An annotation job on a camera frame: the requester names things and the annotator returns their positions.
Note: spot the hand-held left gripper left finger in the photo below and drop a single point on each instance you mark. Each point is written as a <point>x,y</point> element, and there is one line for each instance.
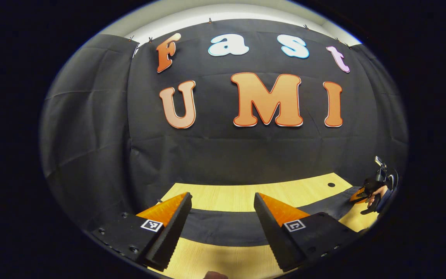
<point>172,236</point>

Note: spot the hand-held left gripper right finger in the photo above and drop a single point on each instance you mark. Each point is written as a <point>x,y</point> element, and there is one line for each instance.
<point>273,236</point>

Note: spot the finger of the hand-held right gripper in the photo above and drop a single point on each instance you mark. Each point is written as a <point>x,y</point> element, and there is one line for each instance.
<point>359,195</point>

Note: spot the dark jeans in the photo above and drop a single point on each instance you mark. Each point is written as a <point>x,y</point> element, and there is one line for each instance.
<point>223,228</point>

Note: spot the black backdrop cloth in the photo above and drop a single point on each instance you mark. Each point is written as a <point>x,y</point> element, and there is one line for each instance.
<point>223,155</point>

